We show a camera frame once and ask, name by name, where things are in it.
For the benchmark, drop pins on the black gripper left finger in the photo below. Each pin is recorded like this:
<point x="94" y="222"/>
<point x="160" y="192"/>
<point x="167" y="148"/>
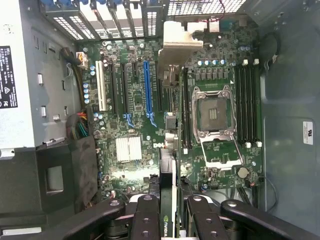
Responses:
<point x="145" y="220"/>

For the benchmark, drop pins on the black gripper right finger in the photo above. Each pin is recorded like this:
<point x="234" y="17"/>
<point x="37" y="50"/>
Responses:
<point x="207" y="225"/>

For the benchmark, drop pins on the silver coin battery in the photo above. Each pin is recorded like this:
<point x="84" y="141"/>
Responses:
<point x="242" y="172"/>

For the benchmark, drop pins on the silver chipset heatsink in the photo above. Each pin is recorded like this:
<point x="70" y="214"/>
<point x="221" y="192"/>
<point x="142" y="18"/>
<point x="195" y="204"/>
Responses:
<point x="128" y="148"/>

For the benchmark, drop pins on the metal socket cover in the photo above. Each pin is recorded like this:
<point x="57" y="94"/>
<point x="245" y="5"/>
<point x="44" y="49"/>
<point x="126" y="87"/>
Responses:
<point x="221" y="152"/>

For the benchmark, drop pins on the black fan shroud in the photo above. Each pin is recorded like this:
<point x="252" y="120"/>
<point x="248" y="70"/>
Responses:
<point x="82" y="162"/>

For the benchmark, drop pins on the green motherboard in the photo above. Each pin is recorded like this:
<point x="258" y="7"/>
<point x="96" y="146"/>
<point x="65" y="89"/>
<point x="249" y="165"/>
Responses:
<point x="135" y="120"/>

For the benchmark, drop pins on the CPU socket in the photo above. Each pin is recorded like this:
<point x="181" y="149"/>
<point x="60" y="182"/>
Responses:
<point x="213" y="113"/>

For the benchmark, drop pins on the black RAM slot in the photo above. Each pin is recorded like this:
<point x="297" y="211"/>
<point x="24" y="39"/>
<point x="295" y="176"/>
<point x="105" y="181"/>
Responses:
<point x="185" y="110"/>
<point x="256" y="105"/>
<point x="244" y="105"/>
<point x="238" y="105"/>
<point x="250" y="105"/>
<point x="190" y="110"/>

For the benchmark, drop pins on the blue expansion slot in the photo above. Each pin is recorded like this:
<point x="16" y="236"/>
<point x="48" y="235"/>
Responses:
<point x="148" y="87"/>

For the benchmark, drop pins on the long black expansion slot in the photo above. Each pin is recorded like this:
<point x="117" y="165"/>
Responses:
<point x="125" y="87"/>
<point x="114" y="87"/>

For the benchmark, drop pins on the white expansion slot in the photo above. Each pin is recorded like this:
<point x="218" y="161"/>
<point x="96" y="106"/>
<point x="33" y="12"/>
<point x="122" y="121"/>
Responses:
<point x="101" y="87"/>

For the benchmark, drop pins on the short black expansion slot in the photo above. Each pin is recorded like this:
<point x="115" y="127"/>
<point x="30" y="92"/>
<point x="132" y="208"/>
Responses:
<point x="134" y="69"/>

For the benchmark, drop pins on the black open PC case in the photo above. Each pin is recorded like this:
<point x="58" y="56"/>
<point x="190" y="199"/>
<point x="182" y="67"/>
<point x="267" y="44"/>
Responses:
<point x="287" y="87"/>

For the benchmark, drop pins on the grey power supply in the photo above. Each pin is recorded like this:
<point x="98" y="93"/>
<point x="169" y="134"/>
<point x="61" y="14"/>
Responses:
<point x="15" y="25"/>

